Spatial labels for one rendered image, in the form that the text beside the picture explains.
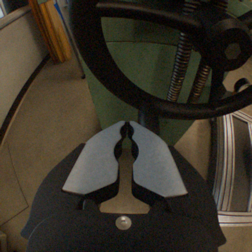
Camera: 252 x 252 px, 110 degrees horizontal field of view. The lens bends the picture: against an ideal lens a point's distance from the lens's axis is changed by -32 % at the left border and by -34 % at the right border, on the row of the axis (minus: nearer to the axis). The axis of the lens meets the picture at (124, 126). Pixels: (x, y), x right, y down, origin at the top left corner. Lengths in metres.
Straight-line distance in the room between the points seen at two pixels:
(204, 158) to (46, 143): 1.21
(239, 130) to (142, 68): 0.90
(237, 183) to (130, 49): 0.89
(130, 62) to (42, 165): 0.91
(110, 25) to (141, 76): 0.17
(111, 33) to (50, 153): 0.91
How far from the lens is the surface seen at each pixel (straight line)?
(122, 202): 0.85
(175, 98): 0.26
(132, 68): 0.37
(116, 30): 0.32
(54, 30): 1.69
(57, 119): 1.15
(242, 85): 0.44
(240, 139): 1.06
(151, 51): 0.34
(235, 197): 0.91
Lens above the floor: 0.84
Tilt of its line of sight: 61 degrees down
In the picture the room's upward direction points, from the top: 1 degrees counter-clockwise
